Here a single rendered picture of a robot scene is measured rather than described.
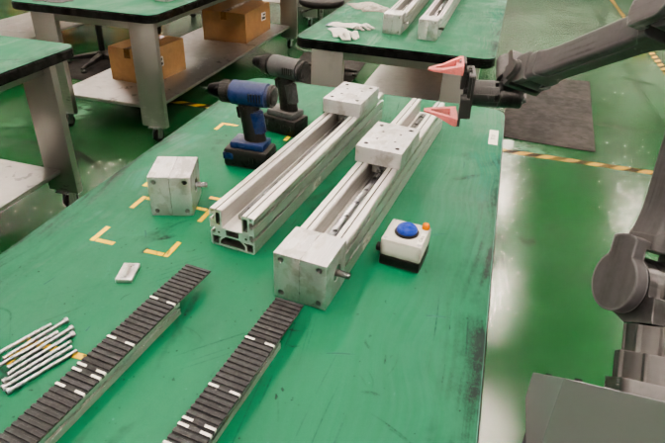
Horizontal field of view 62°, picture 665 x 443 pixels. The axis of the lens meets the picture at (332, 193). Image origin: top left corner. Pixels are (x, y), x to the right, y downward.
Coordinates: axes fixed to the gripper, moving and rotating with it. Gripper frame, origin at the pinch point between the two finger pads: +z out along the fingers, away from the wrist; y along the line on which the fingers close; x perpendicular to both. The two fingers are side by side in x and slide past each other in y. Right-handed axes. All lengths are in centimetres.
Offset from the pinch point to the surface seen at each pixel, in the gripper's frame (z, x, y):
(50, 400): 48, 76, -16
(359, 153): 14.5, 6.0, -14.0
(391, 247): 5.3, 33.5, -18.4
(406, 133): 4.4, -3.3, -13.0
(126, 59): 187, -203, -77
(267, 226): 30.6, 29.5, -19.3
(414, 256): 0.9, 34.7, -19.0
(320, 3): 76, -298, -62
